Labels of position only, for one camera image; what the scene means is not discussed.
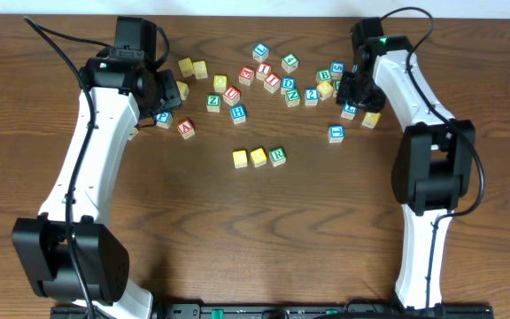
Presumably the yellow S block left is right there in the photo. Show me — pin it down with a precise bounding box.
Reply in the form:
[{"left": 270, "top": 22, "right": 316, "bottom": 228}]
[{"left": 177, "top": 82, "right": 189, "bottom": 100}]

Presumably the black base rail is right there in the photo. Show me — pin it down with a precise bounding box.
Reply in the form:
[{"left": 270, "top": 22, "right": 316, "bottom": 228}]
[{"left": 50, "top": 302, "right": 495, "bottom": 319}]

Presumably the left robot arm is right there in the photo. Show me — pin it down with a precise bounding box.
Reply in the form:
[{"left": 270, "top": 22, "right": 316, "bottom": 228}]
[{"left": 12, "top": 16, "right": 182, "bottom": 318}]

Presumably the red A block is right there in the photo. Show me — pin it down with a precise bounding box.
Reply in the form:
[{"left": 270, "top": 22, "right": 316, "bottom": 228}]
[{"left": 177, "top": 119, "right": 196, "bottom": 139}]

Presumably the blue P block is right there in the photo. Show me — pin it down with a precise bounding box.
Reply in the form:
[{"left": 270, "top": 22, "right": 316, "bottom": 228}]
[{"left": 155, "top": 112, "right": 173, "bottom": 129}]

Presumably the red I block upper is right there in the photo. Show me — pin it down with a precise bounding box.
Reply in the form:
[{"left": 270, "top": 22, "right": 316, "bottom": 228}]
[{"left": 256, "top": 62, "right": 272, "bottom": 81}]

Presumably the red i block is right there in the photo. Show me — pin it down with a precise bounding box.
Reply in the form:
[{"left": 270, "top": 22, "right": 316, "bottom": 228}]
[
  {"left": 264, "top": 73, "right": 282, "bottom": 94},
  {"left": 256, "top": 62, "right": 272, "bottom": 81}
]

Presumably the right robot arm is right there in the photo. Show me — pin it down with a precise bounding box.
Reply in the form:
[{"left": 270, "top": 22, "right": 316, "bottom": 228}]
[{"left": 336, "top": 17, "right": 484, "bottom": 316}]

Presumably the blue l block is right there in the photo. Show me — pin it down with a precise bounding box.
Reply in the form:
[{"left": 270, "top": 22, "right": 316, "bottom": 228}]
[
  {"left": 340, "top": 104, "right": 358, "bottom": 120},
  {"left": 252, "top": 43, "right": 269, "bottom": 62}
]

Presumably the yellow block far right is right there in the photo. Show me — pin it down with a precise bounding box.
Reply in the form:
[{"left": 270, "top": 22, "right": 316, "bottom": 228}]
[{"left": 361, "top": 112, "right": 382, "bottom": 129}]

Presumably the yellow o block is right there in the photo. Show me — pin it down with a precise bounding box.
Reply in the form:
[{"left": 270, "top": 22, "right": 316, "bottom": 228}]
[
  {"left": 250, "top": 147, "right": 267, "bottom": 167},
  {"left": 213, "top": 74, "right": 228, "bottom": 93}
]

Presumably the yellow C block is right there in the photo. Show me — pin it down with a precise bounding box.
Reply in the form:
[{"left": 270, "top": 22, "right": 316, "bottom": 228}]
[{"left": 232, "top": 150, "right": 248, "bottom": 168}]

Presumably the red U block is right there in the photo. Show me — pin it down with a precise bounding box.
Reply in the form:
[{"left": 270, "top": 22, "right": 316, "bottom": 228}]
[{"left": 222, "top": 86, "right": 241, "bottom": 106}]

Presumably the yellow block top left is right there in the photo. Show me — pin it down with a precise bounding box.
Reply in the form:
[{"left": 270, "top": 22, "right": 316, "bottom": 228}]
[{"left": 178, "top": 58, "right": 194, "bottom": 77}]

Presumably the green Z block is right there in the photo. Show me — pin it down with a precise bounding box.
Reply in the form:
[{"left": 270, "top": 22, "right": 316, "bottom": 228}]
[{"left": 206, "top": 94, "right": 221, "bottom": 113}]

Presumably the blue 5 block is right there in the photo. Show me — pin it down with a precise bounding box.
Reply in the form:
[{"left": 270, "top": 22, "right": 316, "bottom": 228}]
[{"left": 330, "top": 61, "right": 345, "bottom": 81}]

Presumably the red I block lower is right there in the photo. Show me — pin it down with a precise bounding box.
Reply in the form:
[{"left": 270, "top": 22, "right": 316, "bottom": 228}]
[{"left": 264, "top": 73, "right": 282, "bottom": 94}]

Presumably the green B block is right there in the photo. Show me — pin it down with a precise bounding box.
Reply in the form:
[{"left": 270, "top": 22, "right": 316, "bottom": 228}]
[{"left": 316, "top": 69, "right": 332, "bottom": 84}]

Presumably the red E block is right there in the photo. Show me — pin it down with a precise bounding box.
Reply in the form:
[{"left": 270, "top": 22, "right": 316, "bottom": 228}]
[{"left": 238, "top": 66, "right": 255, "bottom": 86}]

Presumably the yellow K block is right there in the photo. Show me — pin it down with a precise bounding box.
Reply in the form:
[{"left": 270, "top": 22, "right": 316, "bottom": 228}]
[{"left": 127, "top": 127, "right": 139, "bottom": 141}]

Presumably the blue L block top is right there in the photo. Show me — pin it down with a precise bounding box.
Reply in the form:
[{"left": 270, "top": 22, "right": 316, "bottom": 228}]
[{"left": 252, "top": 43, "right": 269, "bottom": 62}]

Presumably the green N block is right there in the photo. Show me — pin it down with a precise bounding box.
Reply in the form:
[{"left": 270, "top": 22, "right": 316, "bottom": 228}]
[{"left": 285, "top": 89, "right": 301, "bottom": 107}]

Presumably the green R block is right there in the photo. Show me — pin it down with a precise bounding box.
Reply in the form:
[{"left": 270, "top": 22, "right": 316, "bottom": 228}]
[{"left": 269, "top": 147, "right": 287, "bottom": 167}]

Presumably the blue 2 block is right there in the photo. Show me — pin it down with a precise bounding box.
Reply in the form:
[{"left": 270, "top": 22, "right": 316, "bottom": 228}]
[{"left": 305, "top": 89, "right": 319, "bottom": 106}]

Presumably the blue H block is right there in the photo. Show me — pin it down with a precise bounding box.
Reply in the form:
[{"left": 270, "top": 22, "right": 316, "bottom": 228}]
[{"left": 230, "top": 105, "right": 247, "bottom": 125}]

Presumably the green 4 block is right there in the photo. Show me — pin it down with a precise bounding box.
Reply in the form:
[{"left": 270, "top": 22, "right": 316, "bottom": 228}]
[{"left": 282, "top": 53, "right": 299, "bottom": 74}]

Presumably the yellow s block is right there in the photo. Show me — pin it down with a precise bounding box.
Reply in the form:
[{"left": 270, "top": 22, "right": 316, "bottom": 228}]
[
  {"left": 193, "top": 60, "right": 208, "bottom": 80},
  {"left": 177, "top": 82, "right": 189, "bottom": 100}
]

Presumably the blue D block centre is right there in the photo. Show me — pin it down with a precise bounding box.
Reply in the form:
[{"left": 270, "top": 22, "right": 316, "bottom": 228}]
[{"left": 281, "top": 76, "right": 296, "bottom": 95}]

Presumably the yellow S block top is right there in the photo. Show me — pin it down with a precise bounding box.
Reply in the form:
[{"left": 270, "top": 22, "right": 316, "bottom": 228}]
[{"left": 193, "top": 60, "right": 208, "bottom": 80}]

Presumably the yellow block right cluster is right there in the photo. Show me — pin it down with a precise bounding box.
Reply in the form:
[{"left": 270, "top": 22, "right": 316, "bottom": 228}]
[{"left": 317, "top": 82, "right": 334, "bottom": 100}]

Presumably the blue T block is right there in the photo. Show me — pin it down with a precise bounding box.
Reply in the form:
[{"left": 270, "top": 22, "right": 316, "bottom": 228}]
[{"left": 328, "top": 125, "right": 345, "bottom": 144}]

